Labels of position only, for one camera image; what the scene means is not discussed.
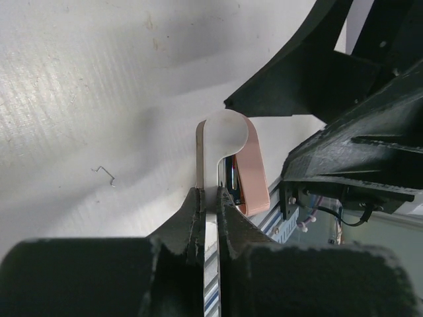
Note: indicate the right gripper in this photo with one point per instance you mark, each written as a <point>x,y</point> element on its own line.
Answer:
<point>367,161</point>

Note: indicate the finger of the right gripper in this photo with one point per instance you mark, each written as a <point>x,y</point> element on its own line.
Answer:
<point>308,76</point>

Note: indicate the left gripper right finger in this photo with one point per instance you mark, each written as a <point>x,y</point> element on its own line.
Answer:
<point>260,277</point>

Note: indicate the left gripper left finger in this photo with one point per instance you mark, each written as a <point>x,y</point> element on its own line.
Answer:
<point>161,274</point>

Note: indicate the pink white stapler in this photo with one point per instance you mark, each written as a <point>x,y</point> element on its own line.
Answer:
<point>228,156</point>

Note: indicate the bent loose staple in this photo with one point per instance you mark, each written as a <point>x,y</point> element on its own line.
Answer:
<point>101,169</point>

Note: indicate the aluminium mounting rail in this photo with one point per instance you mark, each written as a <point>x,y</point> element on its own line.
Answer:
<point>280,222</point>

